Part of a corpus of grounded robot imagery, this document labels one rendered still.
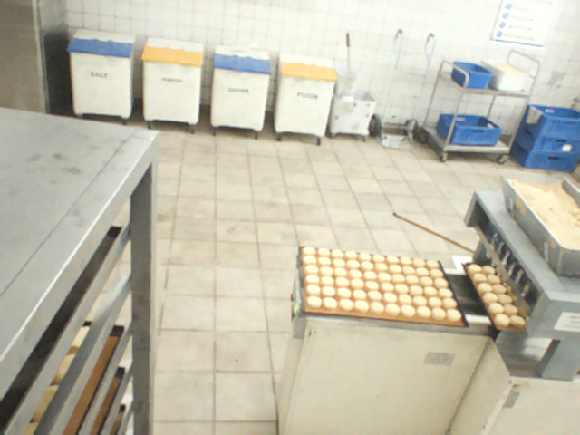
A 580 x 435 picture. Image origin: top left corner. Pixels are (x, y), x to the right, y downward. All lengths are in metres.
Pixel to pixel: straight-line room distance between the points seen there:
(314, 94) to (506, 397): 3.82
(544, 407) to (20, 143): 1.93
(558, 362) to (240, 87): 3.95
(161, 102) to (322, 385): 3.71
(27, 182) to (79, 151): 0.09
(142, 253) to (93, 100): 4.65
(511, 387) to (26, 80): 4.42
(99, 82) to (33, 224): 4.82
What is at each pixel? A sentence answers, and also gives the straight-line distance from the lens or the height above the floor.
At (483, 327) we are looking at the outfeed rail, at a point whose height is 0.87.
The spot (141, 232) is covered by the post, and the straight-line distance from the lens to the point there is 0.75.
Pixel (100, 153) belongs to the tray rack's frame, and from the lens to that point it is 0.64.
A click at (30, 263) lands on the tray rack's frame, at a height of 1.82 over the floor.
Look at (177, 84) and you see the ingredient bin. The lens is 5.22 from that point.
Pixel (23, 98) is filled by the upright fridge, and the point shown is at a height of 0.32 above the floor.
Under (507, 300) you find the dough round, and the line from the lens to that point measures 2.21.
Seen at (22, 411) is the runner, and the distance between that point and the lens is 0.53.
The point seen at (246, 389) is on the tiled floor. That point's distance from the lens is 2.78.
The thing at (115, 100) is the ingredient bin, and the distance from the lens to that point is 5.36.
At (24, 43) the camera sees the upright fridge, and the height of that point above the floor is 0.79.
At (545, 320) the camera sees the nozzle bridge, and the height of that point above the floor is 1.10.
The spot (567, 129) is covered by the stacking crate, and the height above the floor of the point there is 0.49.
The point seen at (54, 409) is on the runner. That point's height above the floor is 1.58.
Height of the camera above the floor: 2.09
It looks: 31 degrees down
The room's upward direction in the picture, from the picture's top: 10 degrees clockwise
